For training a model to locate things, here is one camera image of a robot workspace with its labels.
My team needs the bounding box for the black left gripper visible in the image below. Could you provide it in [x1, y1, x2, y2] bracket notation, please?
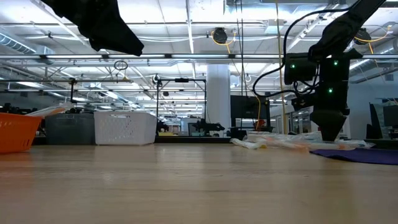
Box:
[42, 0, 145, 57]

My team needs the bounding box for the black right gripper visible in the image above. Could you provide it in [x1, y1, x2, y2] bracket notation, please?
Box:
[310, 57, 351, 141]

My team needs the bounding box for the orange toothbrush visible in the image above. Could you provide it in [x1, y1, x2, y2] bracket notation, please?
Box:
[26, 101, 75, 118]
[264, 138, 312, 152]

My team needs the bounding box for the dark blue square mat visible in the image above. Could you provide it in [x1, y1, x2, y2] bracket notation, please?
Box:
[310, 147, 398, 166]

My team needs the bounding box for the dark computer monitor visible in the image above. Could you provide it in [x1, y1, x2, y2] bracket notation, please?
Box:
[366, 102, 398, 140]

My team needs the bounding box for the black screen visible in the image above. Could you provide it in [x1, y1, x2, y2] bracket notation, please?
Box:
[230, 95, 271, 129]

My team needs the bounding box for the white perforated plastic basket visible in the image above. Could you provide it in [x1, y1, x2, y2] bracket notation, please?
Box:
[93, 110, 158, 146]

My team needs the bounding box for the dark grey plastic basket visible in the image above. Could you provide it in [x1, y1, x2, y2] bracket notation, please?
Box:
[45, 112, 96, 146]

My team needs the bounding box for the white round pillar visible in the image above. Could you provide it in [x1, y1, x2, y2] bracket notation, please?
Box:
[206, 63, 232, 133]

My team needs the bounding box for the orange plastic basket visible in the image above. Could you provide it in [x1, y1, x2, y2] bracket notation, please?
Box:
[0, 112, 44, 154]

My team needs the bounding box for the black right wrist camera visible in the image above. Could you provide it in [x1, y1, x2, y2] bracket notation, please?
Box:
[291, 93, 315, 112]

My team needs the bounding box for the black robot station frame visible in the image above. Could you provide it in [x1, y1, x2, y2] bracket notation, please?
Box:
[156, 77, 208, 133]

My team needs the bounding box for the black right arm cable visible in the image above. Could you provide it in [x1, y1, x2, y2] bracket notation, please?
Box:
[251, 6, 355, 98]

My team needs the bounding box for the black ceiling cable reel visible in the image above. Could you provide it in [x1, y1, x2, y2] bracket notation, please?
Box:
[354, 27, 373, 46]
[212, 27, 229, 45]

